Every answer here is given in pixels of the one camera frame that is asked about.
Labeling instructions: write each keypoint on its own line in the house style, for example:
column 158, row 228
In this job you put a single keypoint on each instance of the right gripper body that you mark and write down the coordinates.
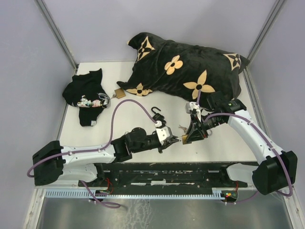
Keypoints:
column 199, row 125

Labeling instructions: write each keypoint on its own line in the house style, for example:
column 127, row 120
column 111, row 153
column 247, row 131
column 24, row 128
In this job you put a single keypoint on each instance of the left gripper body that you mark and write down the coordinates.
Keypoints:
column 163, row 146

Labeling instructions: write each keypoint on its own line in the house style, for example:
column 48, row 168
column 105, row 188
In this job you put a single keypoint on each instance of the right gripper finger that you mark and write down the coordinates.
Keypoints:
column 200, row 136
column 192, row 131

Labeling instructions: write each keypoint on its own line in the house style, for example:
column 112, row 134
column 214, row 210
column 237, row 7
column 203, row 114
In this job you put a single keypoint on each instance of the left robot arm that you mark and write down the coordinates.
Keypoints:
column 55, row 163

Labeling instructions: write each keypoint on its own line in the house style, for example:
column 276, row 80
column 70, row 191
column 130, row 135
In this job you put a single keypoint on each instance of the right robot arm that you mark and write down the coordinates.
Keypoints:
column 276, row 169

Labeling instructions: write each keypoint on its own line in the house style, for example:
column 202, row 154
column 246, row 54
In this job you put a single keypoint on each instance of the silver keys of large padlock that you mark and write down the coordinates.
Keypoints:
column 185, row 129

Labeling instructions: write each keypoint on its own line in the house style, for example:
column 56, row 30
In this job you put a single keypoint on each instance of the large brass padlock long shackle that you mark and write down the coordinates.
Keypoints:
column 207, row 134

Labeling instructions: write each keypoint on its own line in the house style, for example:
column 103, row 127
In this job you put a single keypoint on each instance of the black padlock open shackle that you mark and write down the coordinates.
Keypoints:
column 157, row 116

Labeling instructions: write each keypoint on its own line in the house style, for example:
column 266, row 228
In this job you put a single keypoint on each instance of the black floral pillow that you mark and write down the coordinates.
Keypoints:
column 191, row 72

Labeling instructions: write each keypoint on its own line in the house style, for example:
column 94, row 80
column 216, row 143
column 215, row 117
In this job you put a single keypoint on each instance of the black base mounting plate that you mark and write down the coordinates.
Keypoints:
column 164, row 178

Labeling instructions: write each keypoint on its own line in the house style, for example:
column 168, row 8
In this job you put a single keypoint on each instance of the brass padlock near pillow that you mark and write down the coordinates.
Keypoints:
column 118, row 93

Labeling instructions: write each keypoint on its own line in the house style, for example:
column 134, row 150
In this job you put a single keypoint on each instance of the black printed garment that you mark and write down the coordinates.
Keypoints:
column 86, row 92

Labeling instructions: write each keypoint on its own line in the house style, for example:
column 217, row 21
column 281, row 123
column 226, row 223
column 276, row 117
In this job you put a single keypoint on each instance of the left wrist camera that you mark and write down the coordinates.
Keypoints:
column 163, row 132

